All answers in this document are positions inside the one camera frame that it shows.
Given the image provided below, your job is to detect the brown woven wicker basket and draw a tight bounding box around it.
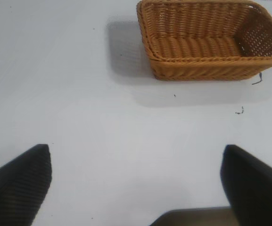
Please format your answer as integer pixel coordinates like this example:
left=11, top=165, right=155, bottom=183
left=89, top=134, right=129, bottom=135
left=136, top=0, right=272, bottom=81

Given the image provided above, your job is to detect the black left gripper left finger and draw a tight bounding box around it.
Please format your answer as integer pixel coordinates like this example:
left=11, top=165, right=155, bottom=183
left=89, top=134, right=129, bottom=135
left=0, top=144, right=53, bottom=226

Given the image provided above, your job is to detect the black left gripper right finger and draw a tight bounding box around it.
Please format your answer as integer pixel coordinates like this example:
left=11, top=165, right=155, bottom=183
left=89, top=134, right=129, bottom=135
left=220, top=144, right=272, bottom=226

